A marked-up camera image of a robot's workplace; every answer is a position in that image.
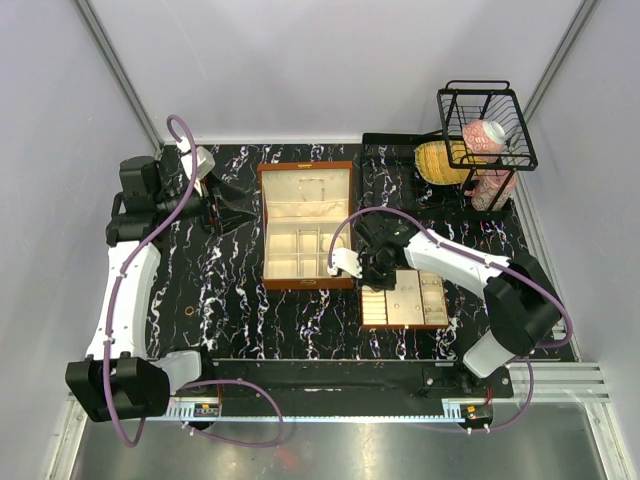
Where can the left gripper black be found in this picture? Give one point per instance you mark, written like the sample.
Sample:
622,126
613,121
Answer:
223,217

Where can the pink patterned bowl in rack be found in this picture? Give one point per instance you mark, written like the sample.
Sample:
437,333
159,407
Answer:
484,137

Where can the black flat drain tray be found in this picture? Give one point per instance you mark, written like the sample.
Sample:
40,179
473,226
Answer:
390,177

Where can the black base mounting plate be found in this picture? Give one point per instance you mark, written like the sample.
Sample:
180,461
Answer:
314,390

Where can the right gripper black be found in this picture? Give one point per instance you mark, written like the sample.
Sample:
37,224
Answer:
387,284

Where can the brown open jewelry box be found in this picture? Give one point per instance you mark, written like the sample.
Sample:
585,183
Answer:
303,206

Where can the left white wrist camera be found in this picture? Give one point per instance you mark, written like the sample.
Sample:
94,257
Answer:
205,163

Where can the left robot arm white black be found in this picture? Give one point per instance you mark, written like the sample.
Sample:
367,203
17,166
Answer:
116,375

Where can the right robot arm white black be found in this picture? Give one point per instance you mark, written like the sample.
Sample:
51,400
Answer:
523,308

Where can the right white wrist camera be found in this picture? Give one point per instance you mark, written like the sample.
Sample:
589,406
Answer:
344,260

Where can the yellow woven plate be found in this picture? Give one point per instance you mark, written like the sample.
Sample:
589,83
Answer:
432,163

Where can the pink patterned cup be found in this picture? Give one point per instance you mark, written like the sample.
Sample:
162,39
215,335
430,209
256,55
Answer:
493,188

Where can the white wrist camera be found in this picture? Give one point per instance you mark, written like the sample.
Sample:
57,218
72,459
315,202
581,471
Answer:
205,163
344,260

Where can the black wire dish rack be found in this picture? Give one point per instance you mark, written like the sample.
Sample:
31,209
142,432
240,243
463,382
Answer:
463,101

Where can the brown flat jewelry tray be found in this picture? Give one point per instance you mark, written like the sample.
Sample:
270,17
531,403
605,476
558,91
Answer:
418,301

